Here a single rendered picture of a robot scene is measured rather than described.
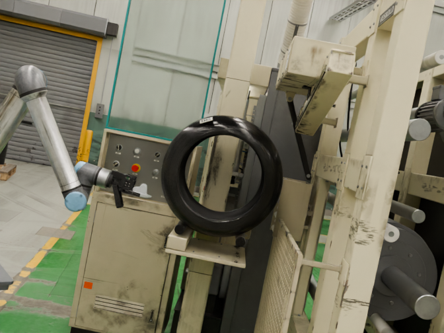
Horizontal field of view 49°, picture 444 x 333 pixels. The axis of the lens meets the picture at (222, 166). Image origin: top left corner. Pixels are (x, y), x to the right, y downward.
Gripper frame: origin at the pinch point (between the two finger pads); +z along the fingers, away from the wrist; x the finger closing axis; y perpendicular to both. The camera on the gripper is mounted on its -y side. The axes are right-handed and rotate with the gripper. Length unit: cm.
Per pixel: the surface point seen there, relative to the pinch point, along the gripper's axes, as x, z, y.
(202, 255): -9.6, 32.8, -15.7
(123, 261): 51, -10, -48
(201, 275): 26, 36, -35
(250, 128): -10, 36, 45
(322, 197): 21, 81, 24
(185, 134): -10.2, 8.7, 33.8
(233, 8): 931, -78, 337
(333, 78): -42, 59, 71
